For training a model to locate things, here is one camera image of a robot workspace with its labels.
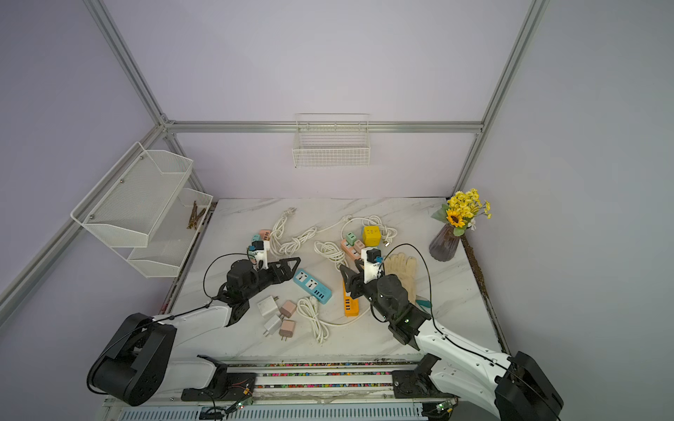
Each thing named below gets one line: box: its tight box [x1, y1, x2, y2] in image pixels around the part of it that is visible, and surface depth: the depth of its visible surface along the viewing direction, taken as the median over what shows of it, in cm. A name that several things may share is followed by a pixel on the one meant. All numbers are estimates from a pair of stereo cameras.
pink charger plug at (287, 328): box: [279, 319, 297, 342], surface depth 85 cm
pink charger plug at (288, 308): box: [279, 299, 298, 319], surface depth 88 cm
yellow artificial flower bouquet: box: [430, 188, 493, 236], surface depth 84 cm
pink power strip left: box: [258, 228, 272, 242], surface depth 107 cm
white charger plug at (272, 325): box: [263, 314, 282, 337], surface depth 84 cm
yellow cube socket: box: [362, 225, 382, 247], surface depth 101 cm
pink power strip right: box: [340, 238, 363, 261], surface depth 103 cm
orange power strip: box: [342, 278, 360, 317], surface depth 89 cm
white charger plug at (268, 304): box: [257, 295, 280, 317], surface depth 88 cm
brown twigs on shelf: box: [186, 199, 207, 230], surface depth 98 cm
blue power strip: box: [293, 270, 333, 305], surface depth 93 cm
